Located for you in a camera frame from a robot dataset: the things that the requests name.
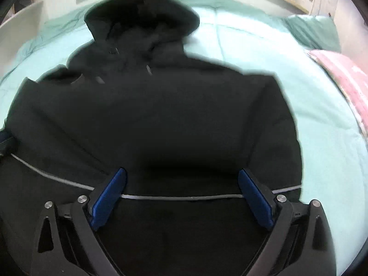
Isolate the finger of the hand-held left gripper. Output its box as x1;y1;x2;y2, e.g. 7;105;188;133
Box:
0;131;17;159

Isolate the white bookshelf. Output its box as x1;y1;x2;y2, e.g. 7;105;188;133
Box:
0;0;44;36

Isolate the teal quilt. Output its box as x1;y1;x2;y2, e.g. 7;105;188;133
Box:
0;0;368;276

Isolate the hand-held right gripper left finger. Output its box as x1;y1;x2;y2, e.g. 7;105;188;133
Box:
30;167;127;276

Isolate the black hoodie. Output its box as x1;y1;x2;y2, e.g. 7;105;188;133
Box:
0;0;304;276

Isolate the teal pillow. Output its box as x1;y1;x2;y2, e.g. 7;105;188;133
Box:
283;14;341;52

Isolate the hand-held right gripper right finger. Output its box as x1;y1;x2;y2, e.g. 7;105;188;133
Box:
238;168;338;276

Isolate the pink pillow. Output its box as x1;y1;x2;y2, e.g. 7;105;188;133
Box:
305;49;368;140

